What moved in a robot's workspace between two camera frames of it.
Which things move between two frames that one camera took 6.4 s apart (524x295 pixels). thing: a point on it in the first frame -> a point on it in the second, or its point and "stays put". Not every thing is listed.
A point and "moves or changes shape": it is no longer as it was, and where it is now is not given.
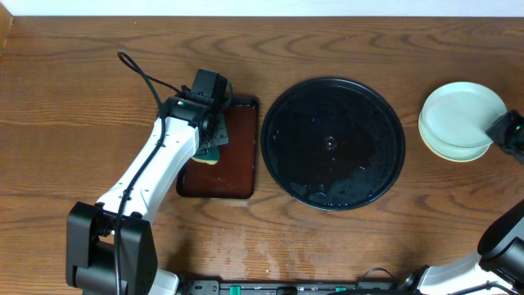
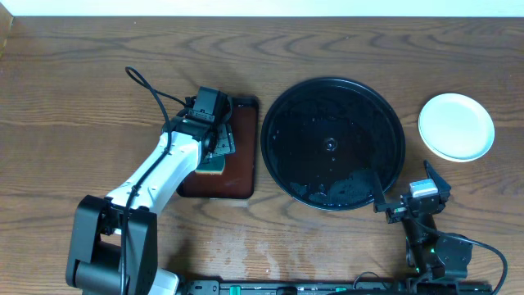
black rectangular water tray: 232,177 stays put
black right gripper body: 511,133 -> 395,213
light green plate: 453,119 moves or changes shape
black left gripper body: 219,133 -> 223,144
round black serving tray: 333,143 stays put
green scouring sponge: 210,156 moves or changes shape
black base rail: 377,287 stays put
